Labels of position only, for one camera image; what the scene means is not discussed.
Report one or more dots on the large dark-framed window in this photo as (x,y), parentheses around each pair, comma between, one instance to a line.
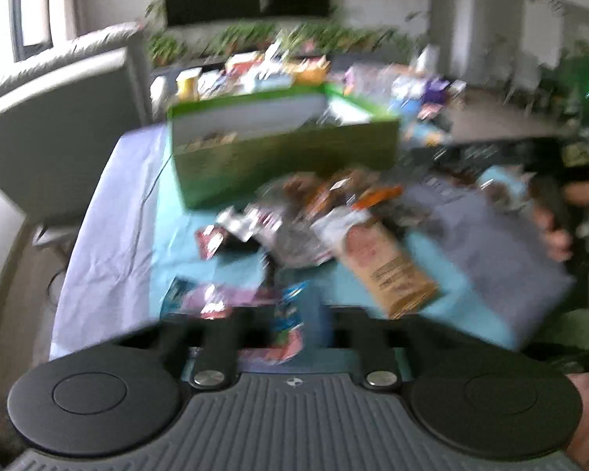
(39,5)

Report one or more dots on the small red snack packet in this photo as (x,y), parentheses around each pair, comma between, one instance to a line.
(211,243)

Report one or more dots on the grey lettered mat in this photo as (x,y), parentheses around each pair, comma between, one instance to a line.
(481,255)

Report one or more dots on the yellow can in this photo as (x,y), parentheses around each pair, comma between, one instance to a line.
(186,84)

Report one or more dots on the brown snack packet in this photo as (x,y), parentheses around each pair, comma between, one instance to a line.
(387,265)

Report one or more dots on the pink blue snack packet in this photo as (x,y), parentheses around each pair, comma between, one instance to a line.
(211,299)

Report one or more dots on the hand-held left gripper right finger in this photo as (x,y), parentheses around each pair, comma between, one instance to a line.
(378,348)

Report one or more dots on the grey armchair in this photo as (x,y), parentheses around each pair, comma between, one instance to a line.
(64,122)

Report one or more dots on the person's right hand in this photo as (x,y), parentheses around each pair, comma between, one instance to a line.
(557,240)

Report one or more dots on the pastry packet with orange strip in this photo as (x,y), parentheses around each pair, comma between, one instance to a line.
(334,191)

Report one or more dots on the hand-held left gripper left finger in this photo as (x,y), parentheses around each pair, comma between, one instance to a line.
(211,343)

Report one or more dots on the lavender sheet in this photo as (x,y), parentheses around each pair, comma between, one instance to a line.
(108,225)

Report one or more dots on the green cardboard box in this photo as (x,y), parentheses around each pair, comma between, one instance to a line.
(284,162)

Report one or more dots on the colourful small snack packet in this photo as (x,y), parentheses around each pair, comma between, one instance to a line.
(288,324)

